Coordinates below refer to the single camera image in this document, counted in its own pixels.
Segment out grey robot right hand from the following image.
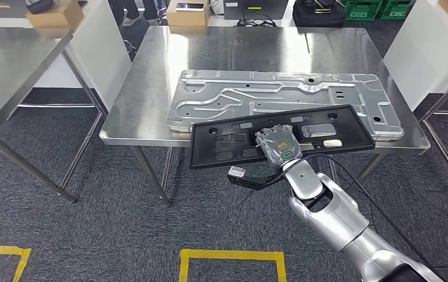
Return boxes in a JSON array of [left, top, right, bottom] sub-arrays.
[[254, 124, 304, 172]]

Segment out black plastic licence plate frame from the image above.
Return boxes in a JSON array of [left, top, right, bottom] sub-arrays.
[[189, 104, 376, 170]]

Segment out stainless steel workbench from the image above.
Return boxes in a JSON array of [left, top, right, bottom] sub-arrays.
[[99, 25, 432, 206]]

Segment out stamped metal sheet panel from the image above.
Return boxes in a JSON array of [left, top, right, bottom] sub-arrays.
[[167, 69, 405, 142]]

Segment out black tool case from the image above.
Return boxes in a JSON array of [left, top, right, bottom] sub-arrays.
[[292, 0, 346, 28]]

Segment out green plastic crate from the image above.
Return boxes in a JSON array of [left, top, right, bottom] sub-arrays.
[[343, 0, 384, 21], [377, 0, 413, 20]]

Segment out white panel desk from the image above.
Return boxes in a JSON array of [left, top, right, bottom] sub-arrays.
[[383, 0, 448, 112], [33, 0, 132, 112]]

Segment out stainless steel table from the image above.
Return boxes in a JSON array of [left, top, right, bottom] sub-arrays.
[[418, 64, 448, 219], [0, 27, 106, 204]]

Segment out person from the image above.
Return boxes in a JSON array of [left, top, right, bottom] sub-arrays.
[[108, 0, 159, 28]]

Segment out black handheld gadget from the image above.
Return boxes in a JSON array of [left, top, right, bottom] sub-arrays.
[[25, 0, 55, 15]]

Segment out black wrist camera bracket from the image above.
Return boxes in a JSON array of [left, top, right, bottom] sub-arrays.
[[227, 173, 287, 192]]

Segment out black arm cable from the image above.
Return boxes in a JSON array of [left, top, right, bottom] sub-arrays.
[[282, 153, 442, 273]]

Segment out black cable bundle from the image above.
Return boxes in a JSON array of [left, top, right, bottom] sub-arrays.
[[236, 11, 278, 28]]

